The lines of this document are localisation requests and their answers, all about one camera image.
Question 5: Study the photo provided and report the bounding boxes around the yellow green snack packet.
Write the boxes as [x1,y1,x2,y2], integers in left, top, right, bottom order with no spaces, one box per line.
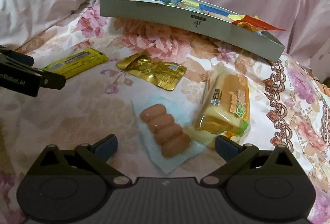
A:
[43,48,108,79]

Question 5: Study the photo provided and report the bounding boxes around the toast bread packet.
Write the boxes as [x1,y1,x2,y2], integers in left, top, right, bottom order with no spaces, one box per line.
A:
[184,66,250,148]

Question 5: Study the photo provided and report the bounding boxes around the pink sausages packet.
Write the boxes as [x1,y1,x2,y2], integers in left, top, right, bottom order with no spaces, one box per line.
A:
[131,95,205,174]

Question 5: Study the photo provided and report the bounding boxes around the gold foil snack packet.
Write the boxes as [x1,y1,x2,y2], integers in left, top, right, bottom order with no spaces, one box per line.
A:
[116,50,187,91]

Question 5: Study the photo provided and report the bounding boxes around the red orange tofu snack packet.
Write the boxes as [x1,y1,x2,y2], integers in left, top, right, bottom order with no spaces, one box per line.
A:
[228,15,285,32]

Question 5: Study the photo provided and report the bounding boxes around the grey cardboard tray box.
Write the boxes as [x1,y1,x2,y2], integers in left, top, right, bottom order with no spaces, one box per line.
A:
[100,0,285,62]

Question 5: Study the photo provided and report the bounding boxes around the colourful painted paper liner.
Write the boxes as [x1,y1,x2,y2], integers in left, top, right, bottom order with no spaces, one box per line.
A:
[136,0,258,25]

